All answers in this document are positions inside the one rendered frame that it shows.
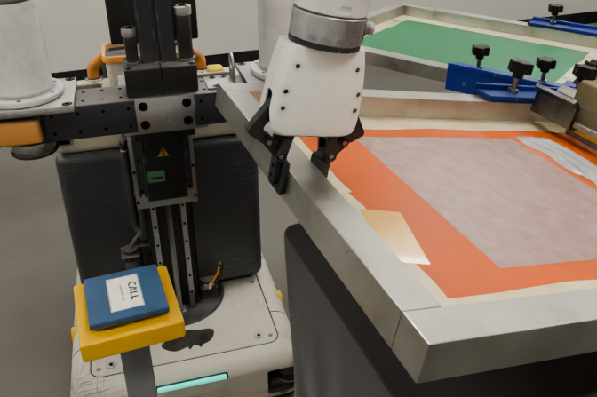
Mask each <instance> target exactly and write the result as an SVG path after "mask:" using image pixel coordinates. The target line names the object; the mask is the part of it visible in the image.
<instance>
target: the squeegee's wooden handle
mask: <svg viewBox="0 0 597 397"><path fill-rule="evenodd" d="M574 100H576V101H577V103H578V105H579V111H578V113H577V118H576V120H575V122H581V123H583V124H585V125H587V126H589V127H591V128H593V129H595V130H597V83H596V82H593V81H588V80H583V81H581V83H580V84H579V85H578V87H577V92H576V94H575V97H574Z"/></svg>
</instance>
